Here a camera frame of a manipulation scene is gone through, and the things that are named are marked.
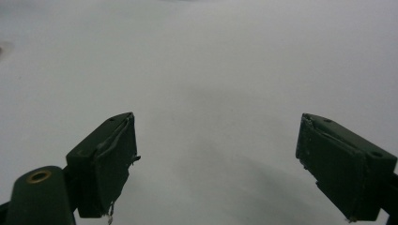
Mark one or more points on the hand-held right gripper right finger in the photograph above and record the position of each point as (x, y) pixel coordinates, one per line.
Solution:
(341, 165)

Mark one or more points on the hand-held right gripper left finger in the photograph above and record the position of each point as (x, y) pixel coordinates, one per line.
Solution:
(103, 162)

